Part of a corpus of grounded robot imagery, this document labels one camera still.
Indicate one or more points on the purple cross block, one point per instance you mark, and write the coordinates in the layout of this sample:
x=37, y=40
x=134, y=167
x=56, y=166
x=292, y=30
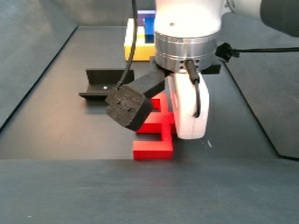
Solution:
x=142, y=14

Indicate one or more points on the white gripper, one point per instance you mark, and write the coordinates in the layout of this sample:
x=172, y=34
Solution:
x=189, y=126

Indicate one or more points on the black angled holder bracket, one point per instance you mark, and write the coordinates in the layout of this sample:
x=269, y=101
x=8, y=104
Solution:
x=101, y=81

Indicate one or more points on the red E-shaped block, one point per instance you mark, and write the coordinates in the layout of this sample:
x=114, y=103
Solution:
x=158, y=123

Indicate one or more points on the blue bar block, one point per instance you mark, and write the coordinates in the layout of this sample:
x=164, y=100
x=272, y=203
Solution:
x=148, y=30

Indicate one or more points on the yellow base board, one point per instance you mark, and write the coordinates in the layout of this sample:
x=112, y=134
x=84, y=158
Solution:
x=144, y=51

